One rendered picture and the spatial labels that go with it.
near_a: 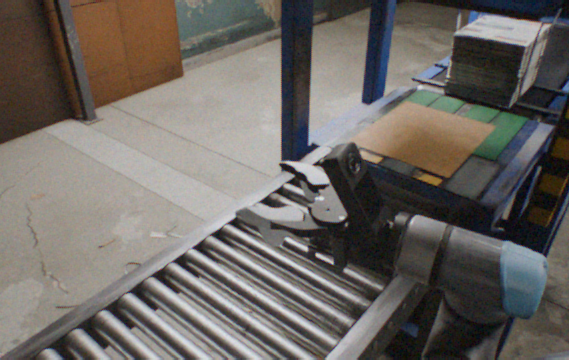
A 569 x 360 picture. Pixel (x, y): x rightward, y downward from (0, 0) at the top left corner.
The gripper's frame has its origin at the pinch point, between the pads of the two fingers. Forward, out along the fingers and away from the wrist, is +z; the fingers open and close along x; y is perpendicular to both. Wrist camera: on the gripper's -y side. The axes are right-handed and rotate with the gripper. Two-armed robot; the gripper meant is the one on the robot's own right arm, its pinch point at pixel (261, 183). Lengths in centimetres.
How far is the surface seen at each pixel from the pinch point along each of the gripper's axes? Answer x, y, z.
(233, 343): -3.5, 43.3, 9.8
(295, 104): 84, 44, 44
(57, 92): 138, 118, 284
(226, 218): 29, 48, 35
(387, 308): 21, 47, -14
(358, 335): 11.0, 45.4, -11.2
